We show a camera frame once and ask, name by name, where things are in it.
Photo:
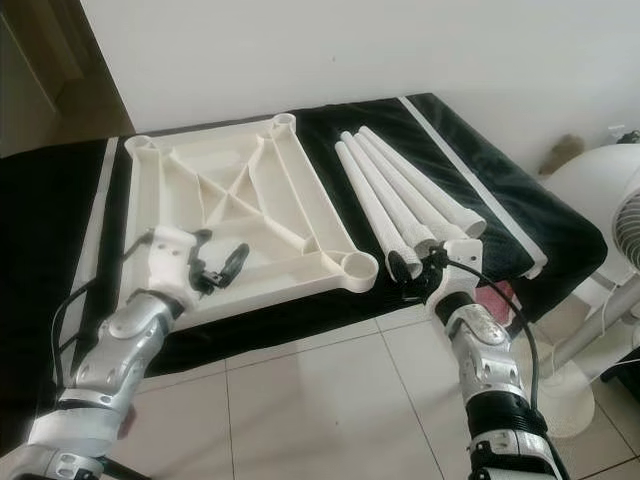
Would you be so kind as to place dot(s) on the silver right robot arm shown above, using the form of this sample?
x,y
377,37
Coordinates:
x,y
485,350

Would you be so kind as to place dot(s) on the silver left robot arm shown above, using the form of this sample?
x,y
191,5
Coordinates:
x,y
130,350

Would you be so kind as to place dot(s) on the pink item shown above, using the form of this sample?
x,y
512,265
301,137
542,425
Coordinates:
x,y
498,295

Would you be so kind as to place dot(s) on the brown plush object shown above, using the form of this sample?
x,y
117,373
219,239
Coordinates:
x,y
560,153

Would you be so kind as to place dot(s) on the white standing fan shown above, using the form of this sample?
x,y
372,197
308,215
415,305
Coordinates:
x,y
590,190

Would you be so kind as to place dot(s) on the black box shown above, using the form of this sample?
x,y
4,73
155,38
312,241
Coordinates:
x,y
622,372

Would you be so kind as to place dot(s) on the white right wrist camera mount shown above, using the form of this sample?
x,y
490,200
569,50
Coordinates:
x,y
455,270

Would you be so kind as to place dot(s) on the wall socket with black plug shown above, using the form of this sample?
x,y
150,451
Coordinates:
x,y
625,135

